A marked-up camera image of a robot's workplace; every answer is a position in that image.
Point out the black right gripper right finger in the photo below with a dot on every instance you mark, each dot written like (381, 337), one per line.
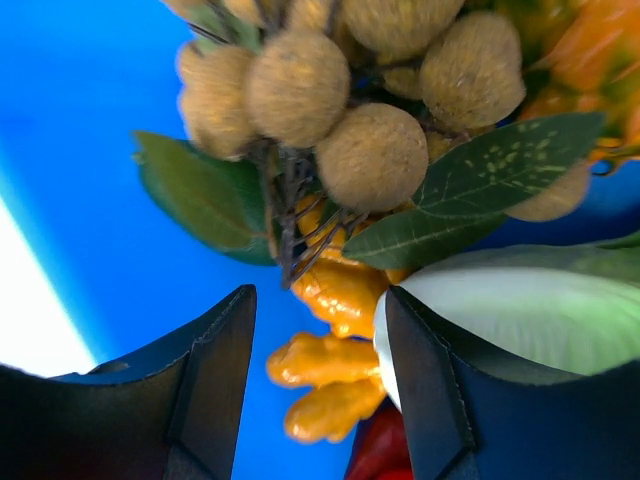
(475, 411)

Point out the blue plastic bin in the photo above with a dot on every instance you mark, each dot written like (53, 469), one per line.
(79, 80)

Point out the longan bunch with leaves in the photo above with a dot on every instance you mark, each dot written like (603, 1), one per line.
(371, 133)

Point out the yellow orange pineapple piece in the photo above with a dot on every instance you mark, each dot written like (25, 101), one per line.
(581, 56)

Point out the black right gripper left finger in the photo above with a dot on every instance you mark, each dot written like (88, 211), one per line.
(168, 410)

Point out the red chili pepper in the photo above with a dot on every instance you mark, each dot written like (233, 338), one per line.
(380, 449)

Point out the napa cabbage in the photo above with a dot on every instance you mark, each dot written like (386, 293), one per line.
(571, 308)

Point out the orange ginger root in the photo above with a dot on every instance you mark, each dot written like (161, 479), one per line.
(341, 368)

